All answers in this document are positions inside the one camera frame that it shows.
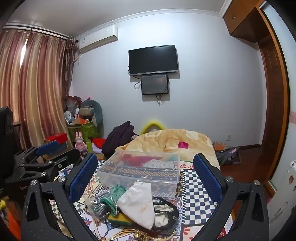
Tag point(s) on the cartoon wall sticker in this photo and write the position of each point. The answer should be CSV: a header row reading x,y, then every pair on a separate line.
x,y
291,179
293,165

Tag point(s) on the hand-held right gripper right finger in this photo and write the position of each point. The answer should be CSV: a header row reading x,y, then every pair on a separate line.
x,y
207,176

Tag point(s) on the striped pink curtain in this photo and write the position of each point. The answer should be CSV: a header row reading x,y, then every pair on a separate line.
x,y
39,92

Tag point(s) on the red plastic bag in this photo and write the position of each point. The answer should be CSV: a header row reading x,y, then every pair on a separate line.
x,y
72,104

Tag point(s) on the dark purple jacket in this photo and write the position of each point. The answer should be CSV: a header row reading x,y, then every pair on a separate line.
x,y
118,139

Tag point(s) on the grey plush toy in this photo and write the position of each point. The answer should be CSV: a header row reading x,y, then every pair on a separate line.
x,y
89,109

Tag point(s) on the red cloth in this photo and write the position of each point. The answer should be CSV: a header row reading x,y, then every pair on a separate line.
x,y
138,159

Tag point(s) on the black and white bag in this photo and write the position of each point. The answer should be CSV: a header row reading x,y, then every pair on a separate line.
x,y
172,209

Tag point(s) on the yellow green knitted cloth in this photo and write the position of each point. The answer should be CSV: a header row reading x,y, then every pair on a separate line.
x,y
120,219

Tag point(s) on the curtain rail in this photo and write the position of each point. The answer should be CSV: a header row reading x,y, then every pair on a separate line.
x,y
34,30

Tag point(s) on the white cloth pouch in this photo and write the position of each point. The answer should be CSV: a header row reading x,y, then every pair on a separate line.
x,y
136,205

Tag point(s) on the orange cloth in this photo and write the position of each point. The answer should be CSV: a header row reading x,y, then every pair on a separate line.
x,y
10,222

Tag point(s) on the green cardboard box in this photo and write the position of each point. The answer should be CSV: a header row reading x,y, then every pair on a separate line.
x,y
86,131

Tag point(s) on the patterned checkered blanket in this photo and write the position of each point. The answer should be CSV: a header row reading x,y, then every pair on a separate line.
x,y
196,197

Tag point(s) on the black wall television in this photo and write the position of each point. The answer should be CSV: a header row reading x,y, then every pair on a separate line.
x,y
153,60

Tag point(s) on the dark bag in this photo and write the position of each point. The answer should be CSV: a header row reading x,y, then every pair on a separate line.
x,y
227,156

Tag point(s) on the clear plastic storage box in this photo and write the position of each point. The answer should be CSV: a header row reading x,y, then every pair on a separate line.
x,y
138,172

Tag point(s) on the wooden door frame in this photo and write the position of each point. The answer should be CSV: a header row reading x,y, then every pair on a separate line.
x,y
274,92

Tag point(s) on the yellow quilt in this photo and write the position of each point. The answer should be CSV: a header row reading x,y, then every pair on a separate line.
x,y
161,141

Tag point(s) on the white air conditioner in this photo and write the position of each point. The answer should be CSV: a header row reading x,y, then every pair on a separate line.
x,y
97,39

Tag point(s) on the red gift box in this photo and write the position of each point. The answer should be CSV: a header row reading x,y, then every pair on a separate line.
x,y
56,137

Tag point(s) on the wooden overhead cabinet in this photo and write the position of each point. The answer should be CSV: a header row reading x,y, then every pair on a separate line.
x,y
245,20

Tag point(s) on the pink cloth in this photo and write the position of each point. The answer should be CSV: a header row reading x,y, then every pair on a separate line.
x,y
183,144

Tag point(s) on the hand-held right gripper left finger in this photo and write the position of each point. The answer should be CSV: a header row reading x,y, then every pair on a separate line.
x,y
82,177

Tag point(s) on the pink rabbit toy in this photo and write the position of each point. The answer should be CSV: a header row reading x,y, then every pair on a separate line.
x,y
80,143

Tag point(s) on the orange notebook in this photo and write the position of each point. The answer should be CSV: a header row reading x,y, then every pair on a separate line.
x,y
219,146

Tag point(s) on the dark patterned curtain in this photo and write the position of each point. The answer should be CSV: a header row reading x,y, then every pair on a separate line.
x,y
70,67

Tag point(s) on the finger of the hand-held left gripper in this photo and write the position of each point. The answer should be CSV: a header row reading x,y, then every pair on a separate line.
x,y
62,162
47,147

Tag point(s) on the wall socket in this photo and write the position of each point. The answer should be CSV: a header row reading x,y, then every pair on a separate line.
x,y
228,138

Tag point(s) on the small black monitor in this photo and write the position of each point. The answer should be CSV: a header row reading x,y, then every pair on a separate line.
x,y
155,84

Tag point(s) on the white floral cloth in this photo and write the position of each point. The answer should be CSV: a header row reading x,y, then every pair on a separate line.
x,y
159,164

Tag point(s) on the red garment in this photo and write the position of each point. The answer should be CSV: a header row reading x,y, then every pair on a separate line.
x,y
99,142

